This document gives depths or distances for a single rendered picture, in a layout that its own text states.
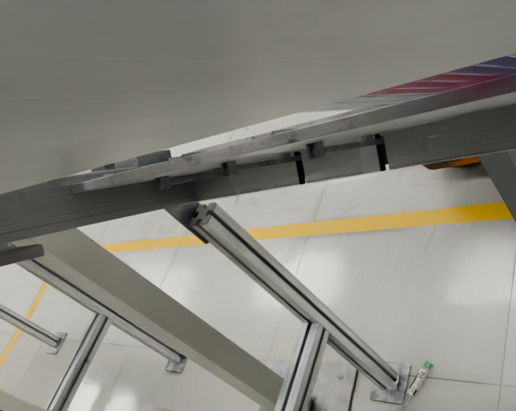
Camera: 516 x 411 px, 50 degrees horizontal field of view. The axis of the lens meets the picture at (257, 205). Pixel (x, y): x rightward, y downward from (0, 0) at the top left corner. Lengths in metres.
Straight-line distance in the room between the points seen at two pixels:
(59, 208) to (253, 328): 1.02
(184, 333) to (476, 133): 0.68
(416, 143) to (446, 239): 0.85
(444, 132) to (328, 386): 0.89
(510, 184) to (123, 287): 0.76
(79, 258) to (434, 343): 0.77
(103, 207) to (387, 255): 0.93
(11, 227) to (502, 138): 0.50
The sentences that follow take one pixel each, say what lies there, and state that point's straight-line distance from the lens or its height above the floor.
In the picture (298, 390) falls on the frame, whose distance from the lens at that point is 1.00.
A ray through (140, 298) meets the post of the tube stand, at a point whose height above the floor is 0.56.
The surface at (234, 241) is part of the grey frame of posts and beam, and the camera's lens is 0.87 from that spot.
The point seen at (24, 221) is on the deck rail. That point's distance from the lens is 0.65.
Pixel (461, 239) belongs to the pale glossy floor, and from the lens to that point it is 1.41.
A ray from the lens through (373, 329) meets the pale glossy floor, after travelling 1.38.
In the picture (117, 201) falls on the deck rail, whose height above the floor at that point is 0.79.
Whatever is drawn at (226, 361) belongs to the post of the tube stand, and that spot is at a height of 0.32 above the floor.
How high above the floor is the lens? 1.08
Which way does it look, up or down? 34 degrees down
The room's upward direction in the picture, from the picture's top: 45 degrees counter-clockwise
